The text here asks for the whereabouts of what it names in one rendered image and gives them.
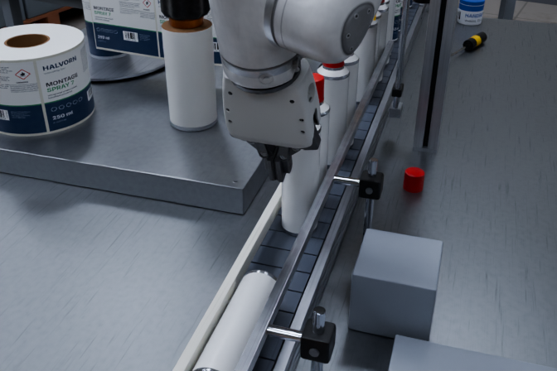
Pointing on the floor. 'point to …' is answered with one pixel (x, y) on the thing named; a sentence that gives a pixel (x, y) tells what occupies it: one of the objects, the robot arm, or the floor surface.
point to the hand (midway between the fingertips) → (278, 162)
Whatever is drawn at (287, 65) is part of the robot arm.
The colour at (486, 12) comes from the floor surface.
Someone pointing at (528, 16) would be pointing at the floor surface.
